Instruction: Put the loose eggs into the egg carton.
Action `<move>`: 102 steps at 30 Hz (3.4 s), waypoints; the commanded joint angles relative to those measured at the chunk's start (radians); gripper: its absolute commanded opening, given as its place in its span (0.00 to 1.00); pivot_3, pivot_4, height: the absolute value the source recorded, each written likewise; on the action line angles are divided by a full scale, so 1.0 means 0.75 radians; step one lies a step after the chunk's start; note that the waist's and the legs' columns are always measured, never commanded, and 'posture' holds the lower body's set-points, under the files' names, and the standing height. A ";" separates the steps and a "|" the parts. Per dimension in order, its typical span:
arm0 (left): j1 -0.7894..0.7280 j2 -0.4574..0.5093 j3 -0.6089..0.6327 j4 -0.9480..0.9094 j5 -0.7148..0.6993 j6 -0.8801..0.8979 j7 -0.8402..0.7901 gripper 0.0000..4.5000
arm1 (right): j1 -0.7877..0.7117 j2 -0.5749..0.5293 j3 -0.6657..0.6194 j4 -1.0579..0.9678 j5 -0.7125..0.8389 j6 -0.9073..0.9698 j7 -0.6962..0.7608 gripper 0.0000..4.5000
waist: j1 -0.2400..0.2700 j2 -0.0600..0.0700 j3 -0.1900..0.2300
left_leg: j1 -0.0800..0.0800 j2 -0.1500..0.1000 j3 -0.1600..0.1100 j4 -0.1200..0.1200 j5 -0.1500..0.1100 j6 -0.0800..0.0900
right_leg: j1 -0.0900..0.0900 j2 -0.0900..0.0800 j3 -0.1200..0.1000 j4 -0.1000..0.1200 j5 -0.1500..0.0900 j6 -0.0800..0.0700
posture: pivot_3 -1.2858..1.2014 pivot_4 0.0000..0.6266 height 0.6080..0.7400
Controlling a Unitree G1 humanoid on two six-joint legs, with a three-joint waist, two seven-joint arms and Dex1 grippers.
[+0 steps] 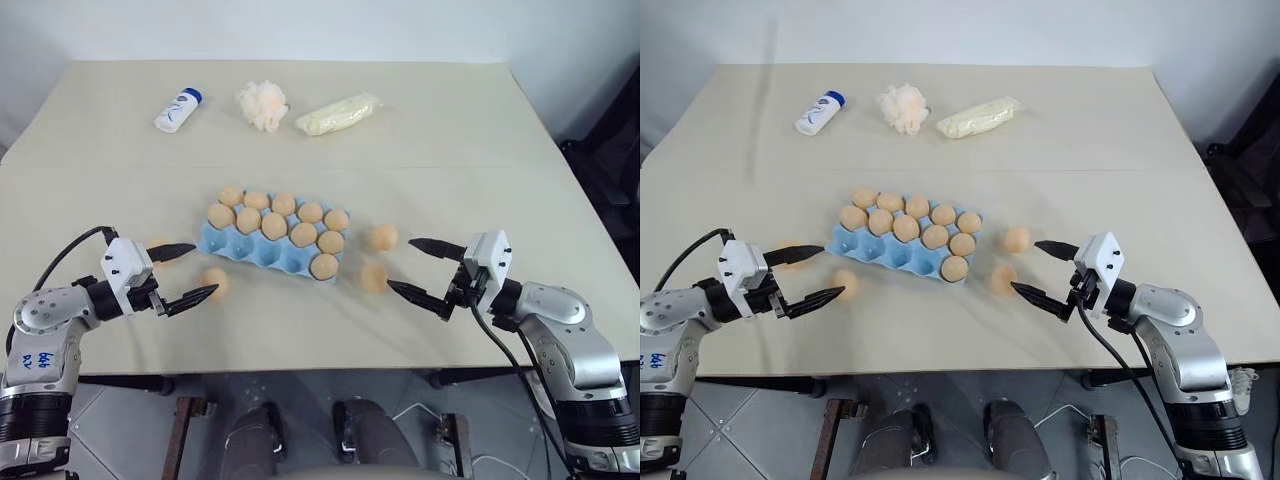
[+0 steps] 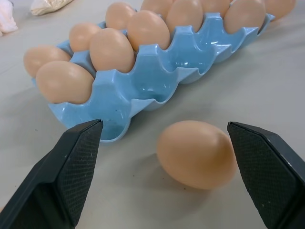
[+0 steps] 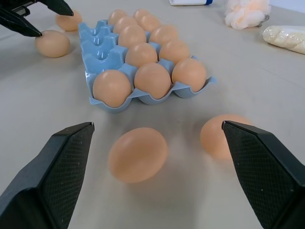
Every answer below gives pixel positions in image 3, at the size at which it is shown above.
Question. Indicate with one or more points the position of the blue plastic egg tray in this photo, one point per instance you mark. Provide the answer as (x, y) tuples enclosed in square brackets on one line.
[(104, 59)]

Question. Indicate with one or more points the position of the white container with blue cap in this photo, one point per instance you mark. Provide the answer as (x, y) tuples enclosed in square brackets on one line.
[(188, 2)]

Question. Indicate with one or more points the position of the brown egg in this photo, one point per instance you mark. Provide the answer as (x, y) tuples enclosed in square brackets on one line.
[(140, 12), (137, 155), (69, 22), (189, 74), (141, 55), (112, 88), (149, 22), (132, 35), (152, 80), (174, 52), (124, 23), (116, 15), (164, 34), (212, 138), (52, 43)]

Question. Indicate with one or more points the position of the peach and white fluffy ball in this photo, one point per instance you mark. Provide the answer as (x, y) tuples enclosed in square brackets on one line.
[(246, 13)]

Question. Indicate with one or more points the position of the white food in clear bag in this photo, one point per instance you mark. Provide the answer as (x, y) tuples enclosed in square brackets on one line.
[(286, 38)]

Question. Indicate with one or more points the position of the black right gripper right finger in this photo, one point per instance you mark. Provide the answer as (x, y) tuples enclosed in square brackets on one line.
[(269, 179)]

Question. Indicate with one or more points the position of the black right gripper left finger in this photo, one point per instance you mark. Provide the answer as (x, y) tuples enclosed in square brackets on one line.
[(35, 186)]

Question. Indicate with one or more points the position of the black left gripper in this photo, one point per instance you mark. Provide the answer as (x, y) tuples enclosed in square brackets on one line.
[(22, 10)]

